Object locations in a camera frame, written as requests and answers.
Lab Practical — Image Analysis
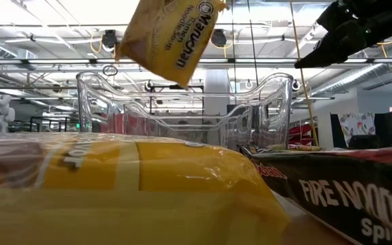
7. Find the red noodle packet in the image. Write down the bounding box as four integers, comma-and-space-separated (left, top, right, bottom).
95, 113, 159, 137

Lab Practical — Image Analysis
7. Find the yellow hanging cable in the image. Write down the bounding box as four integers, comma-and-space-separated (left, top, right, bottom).
289, 0, 320, 148

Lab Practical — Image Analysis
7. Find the red storage rack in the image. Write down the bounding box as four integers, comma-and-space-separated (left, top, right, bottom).
287, 122, 316, 148

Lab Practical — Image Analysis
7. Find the floral patterned cloth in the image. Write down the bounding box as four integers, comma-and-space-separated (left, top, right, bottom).
338, 112, 376, 137

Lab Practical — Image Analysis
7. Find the clear plastic bin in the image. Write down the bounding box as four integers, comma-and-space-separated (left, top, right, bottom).
124, 101, 254, 150
76, 71, 295, 153

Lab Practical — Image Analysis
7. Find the lime chili shrimp ramen pack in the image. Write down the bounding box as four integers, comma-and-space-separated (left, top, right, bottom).
270, 143, 322, 152

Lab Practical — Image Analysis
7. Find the white building pillar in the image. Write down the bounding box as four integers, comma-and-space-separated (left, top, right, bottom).
203, 69, 231, 116

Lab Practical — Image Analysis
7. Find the black ceiling cord reel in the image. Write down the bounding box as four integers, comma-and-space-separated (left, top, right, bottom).
211, 29, 228, 48
100, 29, 122, 59

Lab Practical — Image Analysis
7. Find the thin black hanging cable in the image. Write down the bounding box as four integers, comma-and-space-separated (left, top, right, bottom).
230, 0, 237, 106

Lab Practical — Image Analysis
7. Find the long ceiling light rail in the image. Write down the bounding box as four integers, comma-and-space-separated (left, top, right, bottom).
0, 57, 392, 66

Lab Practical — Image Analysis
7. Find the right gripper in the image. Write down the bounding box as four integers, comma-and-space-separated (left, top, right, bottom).
294, 0, 392, 68

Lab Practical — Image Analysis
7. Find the yellow Maruchan chicken ramen pack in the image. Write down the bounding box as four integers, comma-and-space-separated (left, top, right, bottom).
114, 0, 229, 88
0, 131, 291, 245

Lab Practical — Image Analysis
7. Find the black office chair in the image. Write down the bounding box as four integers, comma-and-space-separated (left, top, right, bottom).
348, 134, 381, 150

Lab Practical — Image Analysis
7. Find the black Maruchan fire noodle pack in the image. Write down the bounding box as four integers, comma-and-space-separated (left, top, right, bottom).
239, 145, 392, 245

